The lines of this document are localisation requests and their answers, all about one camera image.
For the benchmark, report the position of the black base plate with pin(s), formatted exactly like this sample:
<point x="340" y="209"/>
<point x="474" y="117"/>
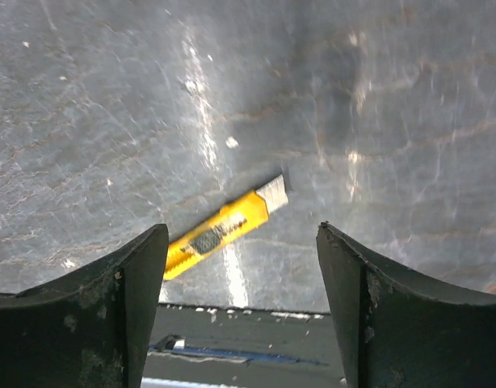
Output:
<point x="208" y="346"/>

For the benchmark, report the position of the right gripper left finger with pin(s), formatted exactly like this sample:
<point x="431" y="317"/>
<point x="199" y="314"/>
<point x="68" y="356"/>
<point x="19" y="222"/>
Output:
<point x="90" y="327"/>

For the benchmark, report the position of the yellow utility knife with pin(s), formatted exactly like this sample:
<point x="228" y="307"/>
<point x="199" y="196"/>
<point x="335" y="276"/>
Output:
<point x="231" y="222"/>

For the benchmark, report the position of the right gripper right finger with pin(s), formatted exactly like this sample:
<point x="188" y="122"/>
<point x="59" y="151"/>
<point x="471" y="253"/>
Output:
<point x="397" y="327"/>

